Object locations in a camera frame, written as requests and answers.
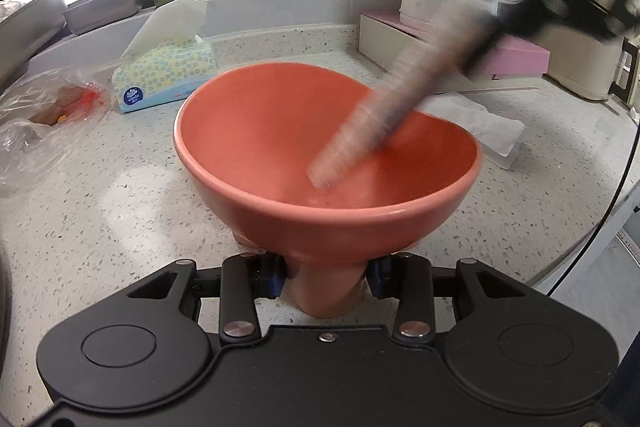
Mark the white paper tissue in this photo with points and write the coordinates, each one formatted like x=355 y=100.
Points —
x=475 y=124

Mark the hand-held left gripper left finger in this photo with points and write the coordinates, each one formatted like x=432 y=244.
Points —
x=272 y=277

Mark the beige appliance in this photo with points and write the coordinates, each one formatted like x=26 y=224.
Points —
x=580 y=62

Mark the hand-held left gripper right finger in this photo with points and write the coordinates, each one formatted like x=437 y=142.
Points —
x=380 y=278

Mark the pink box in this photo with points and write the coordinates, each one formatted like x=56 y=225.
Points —
x=385 y=39

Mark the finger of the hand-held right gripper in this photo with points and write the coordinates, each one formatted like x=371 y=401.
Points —
x=370 y=107
x=400 y=122

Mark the patterned tissue pack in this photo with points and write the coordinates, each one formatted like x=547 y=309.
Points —
x=165 y=74

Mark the dark round object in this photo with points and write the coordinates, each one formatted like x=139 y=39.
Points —
x=3 y=307

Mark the orange footed bowl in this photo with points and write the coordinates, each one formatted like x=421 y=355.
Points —
x=280 y=142

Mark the large steel tray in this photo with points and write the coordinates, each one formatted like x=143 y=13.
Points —
x=25 y=27

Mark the clear plastic bag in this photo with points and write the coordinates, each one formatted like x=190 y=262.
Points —
x=35 y=127

